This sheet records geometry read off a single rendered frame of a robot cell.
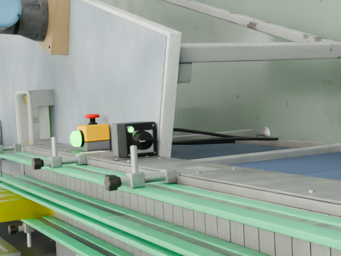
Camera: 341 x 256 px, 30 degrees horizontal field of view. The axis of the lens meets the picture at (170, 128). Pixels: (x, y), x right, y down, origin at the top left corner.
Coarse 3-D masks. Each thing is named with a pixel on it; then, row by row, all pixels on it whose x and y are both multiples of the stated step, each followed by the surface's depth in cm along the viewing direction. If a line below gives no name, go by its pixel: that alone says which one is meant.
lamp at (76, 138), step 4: (72, 132) 172; (76, 132) 171; (80, 132) 171; (72, 136) 171; (76, 136) 170; (80, 136) 171; (72, 140) 171; (76, 140) 170; (80, 140) 171; (72, 144) 172; (76, 144) 171; (80, 144) 171
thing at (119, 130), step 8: (112, 128) 151; (120, 128) 146; (128, 128) 144; (136, 128) 146; (144, 128) 146; (152, 128) 147; (112, 136) 151; (120, 136) 147; (128, 136) 145; (152, 136) 147; (120, 144) 147; (128, 144) 145; (152, 144) 147; (120, 152) 147; (128, 152) 145; (144, 152) 147; (152, 152) 148
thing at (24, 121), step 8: (16, 96) 226; (16, 104) 227; (24, 104) 228; (16, 112) 227; (24, 112) 228; (16, 120) 228; (24, 120) 228; (24, 128) 228; (32, 128) 214; (24, 136) 228; (32, 136) 213; (24, 144) 228; (32, 144) 213
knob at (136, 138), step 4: (140, 132) 144; (144, 132) 144; (148, 132) 145; (136, 136) 144; (140, 136) 144; (144, 136) 144; (148, 136) 145; (136, 140) 144; (140, 140) 142; (144, 140) 143; (148, 140) 143; (152, 140) 144; (136, 144) 144; (140, 144) 144; (144, 144) 144; (148, 144) 145; (140, 148) 145; (144, 148) 144
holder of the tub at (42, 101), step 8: (32, 96) 213; (40, 96) 214; (48, 96) 216; (32, 104) 213; (40, 104) 214; (48, 104) 216; (32, 112) 213; (40, 112) 215; (48, 112) 216; (32, 120) 214; (40, 120) 215; (48, 120) 216; (40, 128) 215; (48, 128) 216; (40, 136) 215; (48, 136) 216
